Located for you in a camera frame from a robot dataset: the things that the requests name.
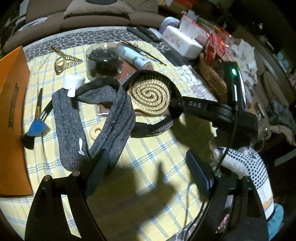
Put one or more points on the white spray bottle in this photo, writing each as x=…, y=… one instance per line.
x=134, y=58

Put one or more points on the long thin black brush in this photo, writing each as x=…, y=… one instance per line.
x=136, y=48

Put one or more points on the brown cushion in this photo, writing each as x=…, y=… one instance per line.
x=83, y=8

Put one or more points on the orange cardboard box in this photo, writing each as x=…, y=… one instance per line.
x=15, y=75

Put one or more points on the white scoop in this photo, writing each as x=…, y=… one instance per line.
x=71, y=83

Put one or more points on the grey knit headband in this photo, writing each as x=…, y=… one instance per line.
x=99, y=116

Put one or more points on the wicker basket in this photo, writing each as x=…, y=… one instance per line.
x=213, y=80

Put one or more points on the brown sofa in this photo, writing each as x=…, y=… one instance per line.
x=45, y=18

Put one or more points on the blue fan brush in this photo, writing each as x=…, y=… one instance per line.
x=36, y=128

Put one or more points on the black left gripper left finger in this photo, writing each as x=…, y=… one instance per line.
x=47, y=220

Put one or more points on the gold hair claw clip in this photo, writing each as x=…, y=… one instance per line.
x=64, y=61

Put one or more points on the clear dome black container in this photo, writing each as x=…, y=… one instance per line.
x=103, y=59

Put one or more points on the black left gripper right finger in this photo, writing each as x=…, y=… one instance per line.
x=231, y=208

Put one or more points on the white tissue box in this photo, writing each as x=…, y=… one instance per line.
x=185, y=46

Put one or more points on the black remote control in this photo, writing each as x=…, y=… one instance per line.
x=144, y=34

